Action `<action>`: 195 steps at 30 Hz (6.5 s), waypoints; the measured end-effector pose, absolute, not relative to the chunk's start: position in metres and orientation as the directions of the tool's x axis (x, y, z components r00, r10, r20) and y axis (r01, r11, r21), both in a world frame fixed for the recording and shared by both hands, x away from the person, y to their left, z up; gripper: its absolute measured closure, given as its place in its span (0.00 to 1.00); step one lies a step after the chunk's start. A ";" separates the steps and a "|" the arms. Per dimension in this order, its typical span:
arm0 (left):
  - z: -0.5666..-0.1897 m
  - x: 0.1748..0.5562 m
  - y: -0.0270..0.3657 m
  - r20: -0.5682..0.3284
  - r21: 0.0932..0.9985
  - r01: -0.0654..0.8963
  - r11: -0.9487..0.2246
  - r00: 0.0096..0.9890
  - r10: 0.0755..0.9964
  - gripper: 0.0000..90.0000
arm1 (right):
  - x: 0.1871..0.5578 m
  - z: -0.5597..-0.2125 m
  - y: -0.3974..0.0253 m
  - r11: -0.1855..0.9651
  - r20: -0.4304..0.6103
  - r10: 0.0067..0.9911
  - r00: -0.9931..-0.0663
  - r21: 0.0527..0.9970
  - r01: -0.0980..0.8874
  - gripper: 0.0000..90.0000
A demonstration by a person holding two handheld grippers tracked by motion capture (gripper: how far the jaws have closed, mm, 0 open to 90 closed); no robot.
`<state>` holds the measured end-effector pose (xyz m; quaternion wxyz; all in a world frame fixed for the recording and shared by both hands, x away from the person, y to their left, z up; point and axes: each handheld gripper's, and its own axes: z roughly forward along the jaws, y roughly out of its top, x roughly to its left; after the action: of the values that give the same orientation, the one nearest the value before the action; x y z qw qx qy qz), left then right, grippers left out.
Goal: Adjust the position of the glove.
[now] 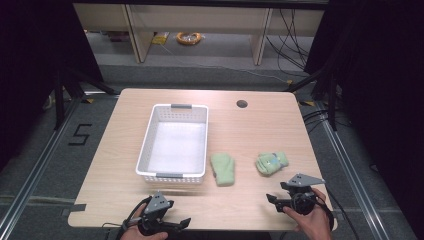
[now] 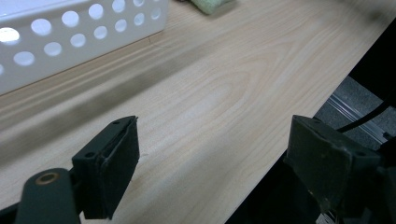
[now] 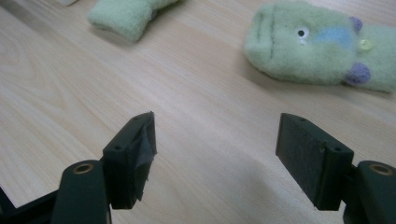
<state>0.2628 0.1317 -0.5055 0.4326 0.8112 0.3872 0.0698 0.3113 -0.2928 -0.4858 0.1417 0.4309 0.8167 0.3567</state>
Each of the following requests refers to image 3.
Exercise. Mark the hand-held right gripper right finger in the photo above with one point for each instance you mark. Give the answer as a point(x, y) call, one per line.
point(311, 161)

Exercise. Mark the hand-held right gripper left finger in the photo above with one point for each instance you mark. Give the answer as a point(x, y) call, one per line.
point(126, 161)

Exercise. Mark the green fuzzy sock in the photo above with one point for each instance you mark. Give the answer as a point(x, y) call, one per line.
point(299, 56)
point(127, 17)

